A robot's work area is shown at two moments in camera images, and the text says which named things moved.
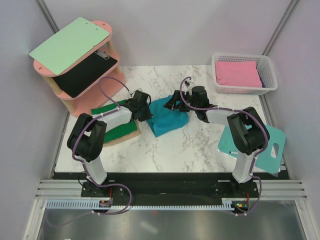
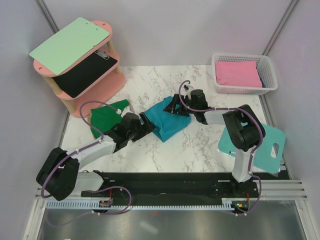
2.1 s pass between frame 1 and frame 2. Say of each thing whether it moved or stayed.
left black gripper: moved
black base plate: stayed
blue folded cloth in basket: stayed
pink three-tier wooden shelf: stayed
